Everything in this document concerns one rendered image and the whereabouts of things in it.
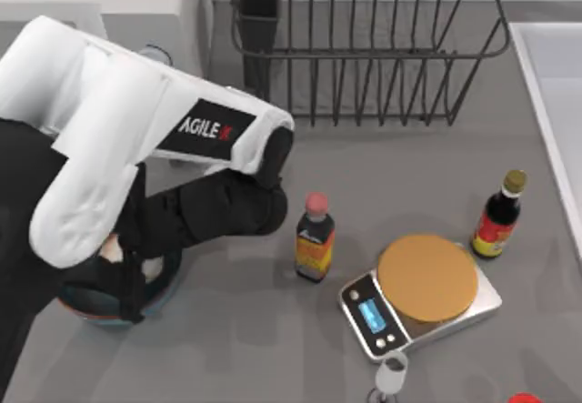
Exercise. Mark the blue bowl with orange stripe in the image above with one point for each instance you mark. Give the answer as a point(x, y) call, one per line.
point(159, 280)

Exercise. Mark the dark bottle with pink cap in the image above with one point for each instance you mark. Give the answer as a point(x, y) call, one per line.
point(314, 244)

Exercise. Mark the grey round cup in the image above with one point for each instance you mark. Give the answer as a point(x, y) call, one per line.
point(158, 53)

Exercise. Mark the black utensil holder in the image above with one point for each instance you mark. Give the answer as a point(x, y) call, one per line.
point(258, 7)

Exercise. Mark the silver kitchen scale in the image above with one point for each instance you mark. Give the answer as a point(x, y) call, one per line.
point(423, 289)

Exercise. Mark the dark bottle with gold cap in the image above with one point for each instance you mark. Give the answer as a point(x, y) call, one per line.
point(496, 221)

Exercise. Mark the red round object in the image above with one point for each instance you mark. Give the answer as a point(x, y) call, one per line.
point(523, 398)

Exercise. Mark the white sink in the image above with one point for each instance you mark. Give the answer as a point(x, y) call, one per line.
point(552, 103)

